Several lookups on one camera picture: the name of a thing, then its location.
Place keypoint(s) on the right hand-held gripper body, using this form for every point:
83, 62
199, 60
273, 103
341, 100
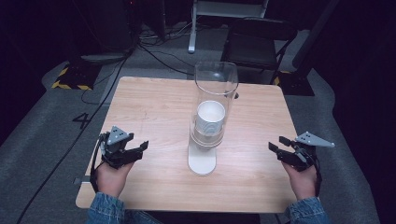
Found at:
300, 155

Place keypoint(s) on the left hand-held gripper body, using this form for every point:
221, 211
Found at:
113, 152

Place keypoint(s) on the white paper cup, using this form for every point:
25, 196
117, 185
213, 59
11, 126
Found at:
211, 116

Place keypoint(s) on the clear cup dispenser white base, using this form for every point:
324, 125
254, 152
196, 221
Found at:
214, 84

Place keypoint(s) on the person's left hand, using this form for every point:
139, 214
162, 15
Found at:
112, 180

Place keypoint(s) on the person's right hand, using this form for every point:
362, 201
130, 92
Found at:
301, 183

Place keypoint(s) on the grey tape strip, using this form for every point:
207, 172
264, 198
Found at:
81, 179

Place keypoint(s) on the black yellow striped stand base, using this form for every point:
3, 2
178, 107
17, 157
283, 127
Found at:
76, 77
295, 84

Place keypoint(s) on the black folding chair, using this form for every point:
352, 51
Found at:
252, 46

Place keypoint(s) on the black slanted stand pole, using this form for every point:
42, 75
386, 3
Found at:
314, 34

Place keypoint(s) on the white desk frame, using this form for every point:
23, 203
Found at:
193, 34

